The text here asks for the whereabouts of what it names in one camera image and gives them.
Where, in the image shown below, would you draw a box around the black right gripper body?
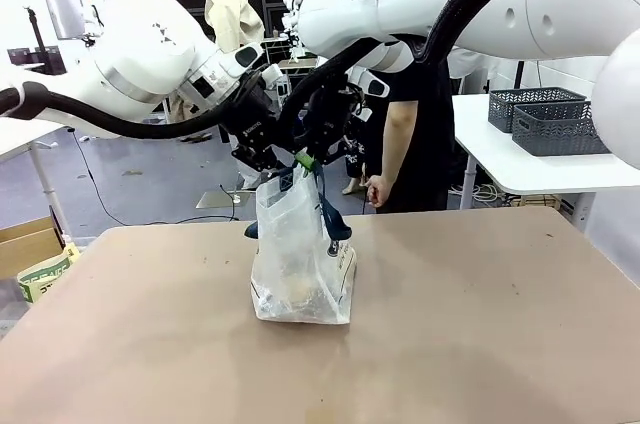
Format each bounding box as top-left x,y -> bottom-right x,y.
305,88 -> 354,146

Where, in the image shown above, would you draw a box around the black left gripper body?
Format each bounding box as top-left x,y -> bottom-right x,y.
221,78 -> 282,151

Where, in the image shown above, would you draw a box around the translucent shopping bag navy handles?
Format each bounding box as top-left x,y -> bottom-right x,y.
243,163 -> 358,325

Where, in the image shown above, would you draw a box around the person's right forearm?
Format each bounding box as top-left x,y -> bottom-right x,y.
384,99 -> 419,183

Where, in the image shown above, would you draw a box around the person's right hand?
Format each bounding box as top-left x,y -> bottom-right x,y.
365,174 -> 395,208

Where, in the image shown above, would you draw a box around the mannequin blue shirt red top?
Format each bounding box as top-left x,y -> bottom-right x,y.
342,116 -> 374,196

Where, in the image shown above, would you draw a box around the metal floor plate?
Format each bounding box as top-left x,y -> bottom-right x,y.
197,188 -> 254,210

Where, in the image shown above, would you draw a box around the small wooden background table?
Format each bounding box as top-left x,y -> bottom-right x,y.
277,57 -> 319,70

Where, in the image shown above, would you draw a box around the person in black t-shirt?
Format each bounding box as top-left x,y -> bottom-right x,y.
372,0 -> 454,215

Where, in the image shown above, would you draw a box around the small white background robot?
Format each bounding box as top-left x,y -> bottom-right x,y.
282,0 -> 306,63

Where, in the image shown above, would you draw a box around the mannequin with white shirt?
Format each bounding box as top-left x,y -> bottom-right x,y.
447,46 -> 499,95

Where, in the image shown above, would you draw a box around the large white side table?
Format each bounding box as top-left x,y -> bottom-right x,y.
452,92 -> 640,233

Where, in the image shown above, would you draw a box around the small brown cardboard box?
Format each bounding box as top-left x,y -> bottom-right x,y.
519,193 -> 561,210

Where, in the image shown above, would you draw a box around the small white side table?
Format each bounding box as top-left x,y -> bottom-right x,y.
0,116 -> 84,245

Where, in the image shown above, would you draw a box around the white sack green print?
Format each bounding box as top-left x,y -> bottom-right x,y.
17,242 -> 81,304

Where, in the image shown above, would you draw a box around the large brown cardboard box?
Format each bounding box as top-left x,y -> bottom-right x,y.
0,216 -> 66,281

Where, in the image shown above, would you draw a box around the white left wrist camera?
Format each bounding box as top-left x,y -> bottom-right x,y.
259,63 -> 285,95

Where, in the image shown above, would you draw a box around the black left arm cable sleeve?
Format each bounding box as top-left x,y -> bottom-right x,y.
0,81 -> 251,141

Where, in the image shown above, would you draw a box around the thin black floor cable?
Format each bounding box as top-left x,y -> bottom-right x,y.
69,127 -> 236,226

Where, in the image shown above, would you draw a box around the white cable bundle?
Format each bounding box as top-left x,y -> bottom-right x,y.
449,182 -> 516,206

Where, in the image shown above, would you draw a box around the grey wall panel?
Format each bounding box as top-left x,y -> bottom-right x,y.
43,0 -> 84,40

